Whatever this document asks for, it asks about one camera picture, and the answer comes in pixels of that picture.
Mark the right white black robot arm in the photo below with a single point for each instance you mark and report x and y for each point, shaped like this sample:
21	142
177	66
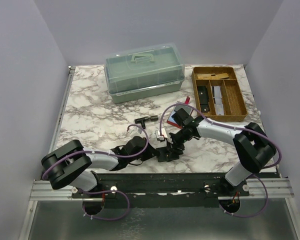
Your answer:
252	146

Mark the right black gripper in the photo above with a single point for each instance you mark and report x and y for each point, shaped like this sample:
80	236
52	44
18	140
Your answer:
174	145

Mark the aluminium frame rail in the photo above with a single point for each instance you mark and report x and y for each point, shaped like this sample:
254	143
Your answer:
41	189

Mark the black T-shaped part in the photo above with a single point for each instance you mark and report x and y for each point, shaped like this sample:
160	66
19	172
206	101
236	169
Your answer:
142	121

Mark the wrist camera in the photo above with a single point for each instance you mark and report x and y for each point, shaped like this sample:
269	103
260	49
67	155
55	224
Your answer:
135	131
161	135

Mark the brown woven organizer tray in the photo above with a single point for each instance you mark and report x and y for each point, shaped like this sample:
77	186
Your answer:
233	101

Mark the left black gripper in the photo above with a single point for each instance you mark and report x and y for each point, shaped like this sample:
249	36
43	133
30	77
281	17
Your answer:
150	152

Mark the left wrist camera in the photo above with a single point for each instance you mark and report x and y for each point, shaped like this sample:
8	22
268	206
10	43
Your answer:
135	131

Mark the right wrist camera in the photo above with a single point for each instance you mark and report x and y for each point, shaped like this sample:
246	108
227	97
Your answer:
161	135

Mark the grey credit card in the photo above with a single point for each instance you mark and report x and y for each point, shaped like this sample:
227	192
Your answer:
179	106

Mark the white cards in tray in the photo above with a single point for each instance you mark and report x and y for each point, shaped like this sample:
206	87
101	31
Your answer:
217	100

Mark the green plastic storage box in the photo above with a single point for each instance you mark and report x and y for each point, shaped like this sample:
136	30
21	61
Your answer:
144	72

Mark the brown cardboard piece in tray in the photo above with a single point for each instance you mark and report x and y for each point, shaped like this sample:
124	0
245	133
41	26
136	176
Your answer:
212	76

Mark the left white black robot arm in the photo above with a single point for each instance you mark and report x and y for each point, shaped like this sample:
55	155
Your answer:
66	166

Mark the black items in tray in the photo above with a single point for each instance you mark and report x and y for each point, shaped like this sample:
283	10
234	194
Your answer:
203	97

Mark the black mounting base rail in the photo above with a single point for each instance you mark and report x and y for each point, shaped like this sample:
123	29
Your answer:
155	190

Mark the light blue card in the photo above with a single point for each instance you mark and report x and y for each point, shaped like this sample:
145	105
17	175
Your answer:
171	121

